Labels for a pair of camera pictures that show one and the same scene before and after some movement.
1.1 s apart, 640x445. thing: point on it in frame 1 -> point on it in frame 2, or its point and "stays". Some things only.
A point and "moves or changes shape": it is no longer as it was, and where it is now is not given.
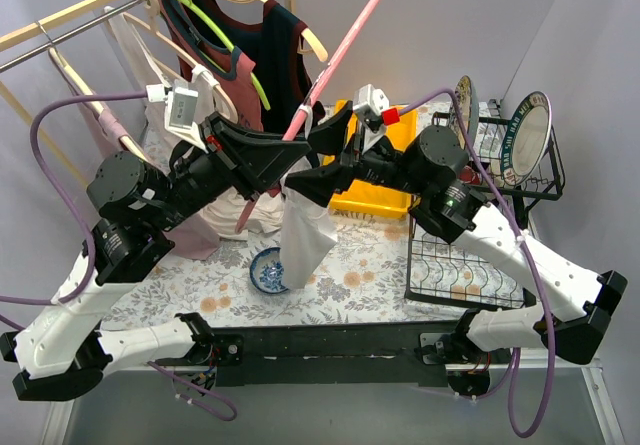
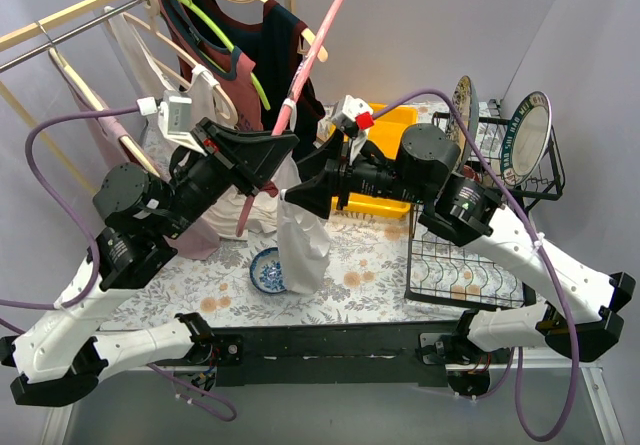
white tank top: (308, 229) moves or changes shape
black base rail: (319, 354) stays
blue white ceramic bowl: (267, 271) stays
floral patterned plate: (467, 97) stays
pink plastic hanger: (331, 68) -> (277, 125)
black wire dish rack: (436, 270) stays
